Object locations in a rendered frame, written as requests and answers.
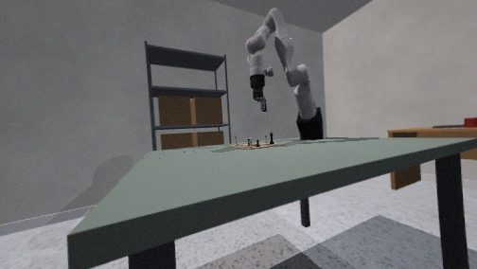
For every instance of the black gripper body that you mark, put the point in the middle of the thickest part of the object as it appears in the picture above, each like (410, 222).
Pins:
(257, 79)

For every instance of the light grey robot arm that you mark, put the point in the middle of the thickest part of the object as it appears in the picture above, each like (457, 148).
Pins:
(284, 47)

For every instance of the brown and cream chessboard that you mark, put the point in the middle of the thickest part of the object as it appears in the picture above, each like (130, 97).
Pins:
(260, 145)

